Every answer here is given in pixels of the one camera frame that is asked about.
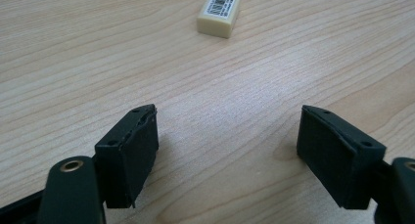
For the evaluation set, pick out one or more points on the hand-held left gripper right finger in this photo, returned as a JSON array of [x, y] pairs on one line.
[[339, 162]]

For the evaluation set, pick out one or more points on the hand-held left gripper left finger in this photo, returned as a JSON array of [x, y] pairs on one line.
[[125, 158]]

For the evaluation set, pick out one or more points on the cream eraser with white label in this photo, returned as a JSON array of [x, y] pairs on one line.
[[218, 19]]

